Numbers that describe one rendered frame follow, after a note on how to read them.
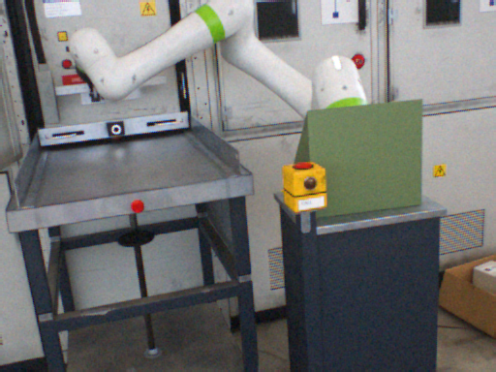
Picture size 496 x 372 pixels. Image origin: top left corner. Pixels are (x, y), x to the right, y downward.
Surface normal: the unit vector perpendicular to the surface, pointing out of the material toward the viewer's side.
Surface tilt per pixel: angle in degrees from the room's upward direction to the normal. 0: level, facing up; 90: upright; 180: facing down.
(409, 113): 90
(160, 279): 90
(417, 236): 90
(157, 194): 90
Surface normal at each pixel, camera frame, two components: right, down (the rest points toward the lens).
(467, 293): -0.90, -0.07
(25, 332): 0.28, 0.25
